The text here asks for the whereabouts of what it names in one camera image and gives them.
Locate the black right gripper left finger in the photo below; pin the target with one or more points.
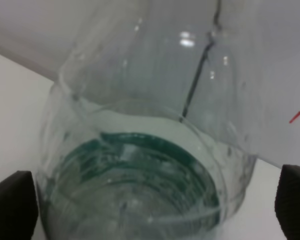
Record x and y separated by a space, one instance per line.
18 206

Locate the clear green-label water bottle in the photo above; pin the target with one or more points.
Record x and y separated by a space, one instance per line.
149 130

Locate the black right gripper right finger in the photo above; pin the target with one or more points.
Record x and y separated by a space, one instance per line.
287 201

